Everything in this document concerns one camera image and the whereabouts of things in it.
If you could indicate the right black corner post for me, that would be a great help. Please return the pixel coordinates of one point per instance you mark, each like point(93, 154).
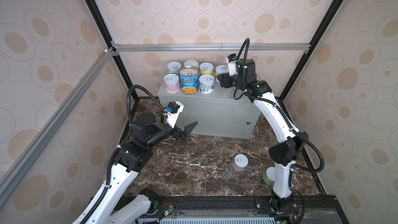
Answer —
point(324, 24)

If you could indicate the green yellow label can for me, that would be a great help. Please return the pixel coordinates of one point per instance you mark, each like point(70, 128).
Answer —
point(269, 176)

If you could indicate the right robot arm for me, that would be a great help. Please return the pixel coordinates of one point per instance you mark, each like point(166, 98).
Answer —
point(289, 144)

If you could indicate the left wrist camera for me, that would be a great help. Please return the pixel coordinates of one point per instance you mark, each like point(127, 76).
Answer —
point(172, 112)

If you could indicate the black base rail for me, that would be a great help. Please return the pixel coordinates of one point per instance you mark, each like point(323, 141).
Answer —
point(323, 209)

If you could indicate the horizontal aluminium rail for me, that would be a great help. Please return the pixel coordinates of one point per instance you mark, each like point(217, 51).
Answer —
point(207, 47)

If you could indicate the green orange label can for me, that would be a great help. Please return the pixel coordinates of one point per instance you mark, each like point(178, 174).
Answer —
point(191, 63)

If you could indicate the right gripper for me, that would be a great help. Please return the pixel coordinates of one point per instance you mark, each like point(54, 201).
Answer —
point(225, 80)

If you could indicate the black corner post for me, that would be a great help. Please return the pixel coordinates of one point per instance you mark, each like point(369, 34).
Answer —
point(105, 34)
point(324, 24)

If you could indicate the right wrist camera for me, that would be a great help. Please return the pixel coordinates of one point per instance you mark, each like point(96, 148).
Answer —
point(232, 64)

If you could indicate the peach label white-lid can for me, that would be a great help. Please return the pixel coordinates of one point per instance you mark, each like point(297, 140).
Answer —
point(240, 162)

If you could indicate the left black corner post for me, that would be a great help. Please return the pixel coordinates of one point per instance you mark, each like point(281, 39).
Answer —
point(105, 34)

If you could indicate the left diagonal aluminium rail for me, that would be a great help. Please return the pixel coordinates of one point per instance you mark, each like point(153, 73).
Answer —
point(27, 159)

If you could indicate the pink label white-lid can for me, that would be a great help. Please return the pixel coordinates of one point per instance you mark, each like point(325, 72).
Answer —
point(172, 83)

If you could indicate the teal label white-lid can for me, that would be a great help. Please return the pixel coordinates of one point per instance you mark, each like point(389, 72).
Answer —
point(174, 68)

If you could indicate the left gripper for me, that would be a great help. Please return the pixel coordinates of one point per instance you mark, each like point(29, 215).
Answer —
point(185, 131)

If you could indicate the blue label white-lid can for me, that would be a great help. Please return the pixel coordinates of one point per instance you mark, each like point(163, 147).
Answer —
point(206, 83)

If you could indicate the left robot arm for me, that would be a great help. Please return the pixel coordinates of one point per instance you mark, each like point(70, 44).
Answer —
point(125, 164)

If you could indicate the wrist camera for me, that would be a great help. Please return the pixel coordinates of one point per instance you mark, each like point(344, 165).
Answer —
point(172, 112)
point(232, 64)

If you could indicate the yellow label white-lid can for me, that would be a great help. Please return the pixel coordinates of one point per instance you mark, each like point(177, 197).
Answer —
point(206, 69)

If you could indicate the grey metal cabinet box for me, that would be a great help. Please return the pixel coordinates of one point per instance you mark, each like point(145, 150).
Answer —
point(219, 113)

